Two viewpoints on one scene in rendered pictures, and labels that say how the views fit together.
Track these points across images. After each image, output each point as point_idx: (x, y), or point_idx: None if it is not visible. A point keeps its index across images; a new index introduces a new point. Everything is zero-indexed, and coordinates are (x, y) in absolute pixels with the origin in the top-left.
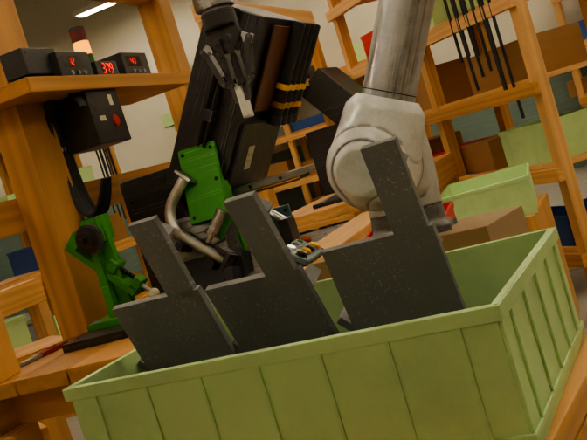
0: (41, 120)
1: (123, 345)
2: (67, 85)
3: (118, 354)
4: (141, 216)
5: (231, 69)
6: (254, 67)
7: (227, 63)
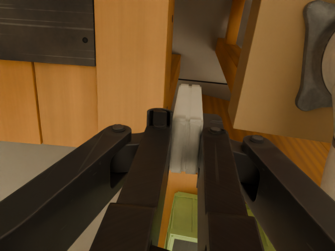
0: None
1: (8, 93)
2: None
3: (30, 132)
4: None
5: (163, 197)
6: (292, 163)
7: (157, 243)
